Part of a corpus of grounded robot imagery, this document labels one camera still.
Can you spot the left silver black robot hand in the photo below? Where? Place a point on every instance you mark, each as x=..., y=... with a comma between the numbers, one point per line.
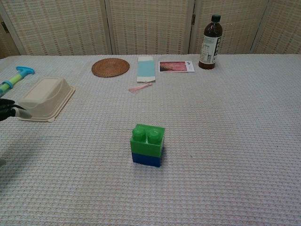
x=7, y=110

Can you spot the green toy block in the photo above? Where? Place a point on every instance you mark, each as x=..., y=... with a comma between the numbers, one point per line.
x=145, y=147

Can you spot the blue toy block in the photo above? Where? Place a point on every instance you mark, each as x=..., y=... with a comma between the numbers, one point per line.
x=145, y=160

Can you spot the blue green toy water pump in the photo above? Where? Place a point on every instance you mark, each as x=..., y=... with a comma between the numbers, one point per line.
x=14, y=81

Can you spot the beige lidded food container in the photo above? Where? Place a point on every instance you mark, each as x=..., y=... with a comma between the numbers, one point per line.
x=44, y=99

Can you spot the round woven rattan coaster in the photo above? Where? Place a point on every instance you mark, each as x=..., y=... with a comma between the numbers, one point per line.
x=110, y=67

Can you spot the white blue bookmark pink tassel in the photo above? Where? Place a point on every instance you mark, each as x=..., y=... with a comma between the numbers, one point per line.
x=145, y=69

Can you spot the woven folding screen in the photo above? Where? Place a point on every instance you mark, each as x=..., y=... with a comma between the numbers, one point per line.
x=150, y=26

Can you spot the postcard with red picture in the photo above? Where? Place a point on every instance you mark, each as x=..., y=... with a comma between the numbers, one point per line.
x=175, y=66

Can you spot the pale woven tablecloth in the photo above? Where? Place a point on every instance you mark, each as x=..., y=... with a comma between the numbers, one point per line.
x=211, y=141

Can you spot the dark bottle with white label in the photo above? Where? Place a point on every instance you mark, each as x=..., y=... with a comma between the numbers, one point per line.
x=210, y=47

